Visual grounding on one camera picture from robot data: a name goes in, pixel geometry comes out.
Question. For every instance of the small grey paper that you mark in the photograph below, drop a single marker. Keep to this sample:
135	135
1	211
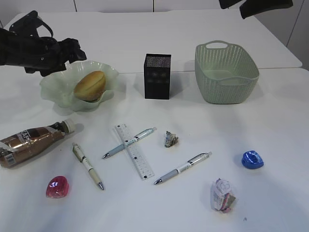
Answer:
170	139

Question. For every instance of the blue grip pen on ruler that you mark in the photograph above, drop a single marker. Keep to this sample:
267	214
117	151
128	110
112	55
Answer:
120	147

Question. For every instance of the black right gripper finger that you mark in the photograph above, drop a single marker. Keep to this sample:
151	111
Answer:
224	4
253	7

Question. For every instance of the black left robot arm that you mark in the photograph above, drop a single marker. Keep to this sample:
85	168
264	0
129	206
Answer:
5	50

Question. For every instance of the green plastic woven basket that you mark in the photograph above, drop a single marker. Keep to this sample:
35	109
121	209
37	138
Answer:
225	72

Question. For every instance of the black mesh pen holder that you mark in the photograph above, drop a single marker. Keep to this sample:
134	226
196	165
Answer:
157	76

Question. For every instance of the white paper ball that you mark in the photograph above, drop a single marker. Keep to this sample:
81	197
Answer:
222	196

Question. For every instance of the clear plastic ruler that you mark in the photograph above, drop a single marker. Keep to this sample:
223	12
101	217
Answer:
131	146

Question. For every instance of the brown bread loaf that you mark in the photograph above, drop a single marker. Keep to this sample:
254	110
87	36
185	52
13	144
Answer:
91	87

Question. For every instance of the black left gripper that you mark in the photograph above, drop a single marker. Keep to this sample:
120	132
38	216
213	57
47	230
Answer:
33	46

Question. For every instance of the green wavy glass plate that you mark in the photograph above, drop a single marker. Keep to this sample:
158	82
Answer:
58	87

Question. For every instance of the grey grip ballpoint pen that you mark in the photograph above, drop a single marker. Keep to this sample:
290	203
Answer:
189	164

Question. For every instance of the beige grip ballpoint pen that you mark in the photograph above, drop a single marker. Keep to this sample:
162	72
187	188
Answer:
76	149

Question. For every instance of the brown coffee drink bottle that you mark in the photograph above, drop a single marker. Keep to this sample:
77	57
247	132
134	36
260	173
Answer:
29	143

